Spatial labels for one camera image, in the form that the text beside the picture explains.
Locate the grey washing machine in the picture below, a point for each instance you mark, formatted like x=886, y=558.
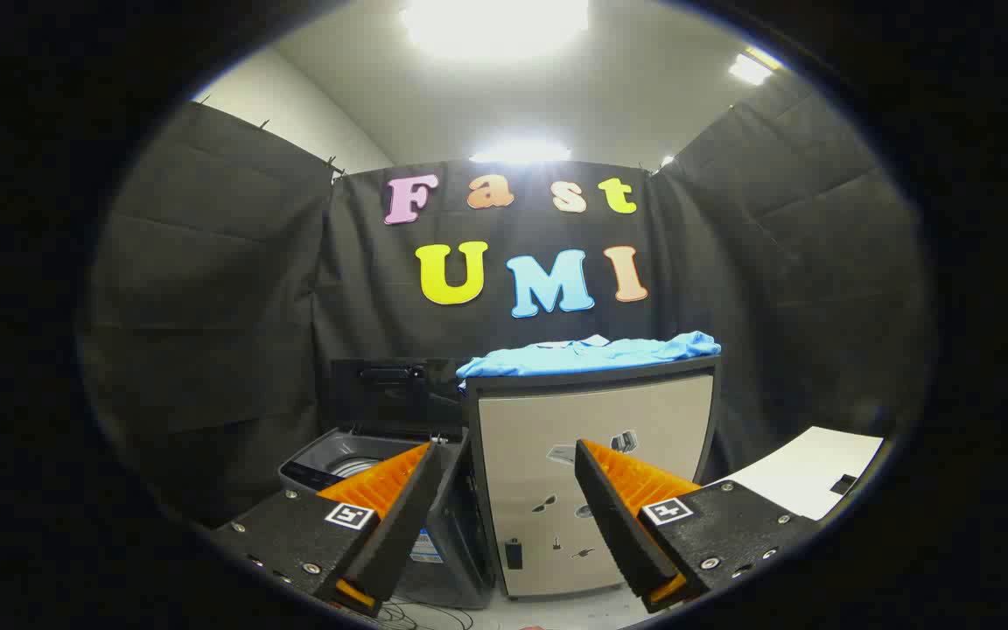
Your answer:
x=460, y=560

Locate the large ceiling light panel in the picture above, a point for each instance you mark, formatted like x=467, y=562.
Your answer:
x=495, y=24

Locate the white table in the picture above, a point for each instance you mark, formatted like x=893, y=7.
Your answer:
x=801, y=472

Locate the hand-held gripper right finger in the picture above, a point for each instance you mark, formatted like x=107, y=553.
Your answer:
x=613, y=525

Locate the beige cabinet with dark frame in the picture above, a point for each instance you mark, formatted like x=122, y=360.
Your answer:
x=539, y=437

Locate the light blue polo shirt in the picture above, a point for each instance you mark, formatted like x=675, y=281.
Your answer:
x=591, y=354

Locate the black backdrop cloth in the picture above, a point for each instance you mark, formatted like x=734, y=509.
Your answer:
x=206, y=306

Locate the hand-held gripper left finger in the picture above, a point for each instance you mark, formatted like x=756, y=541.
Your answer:
x=399, y=525

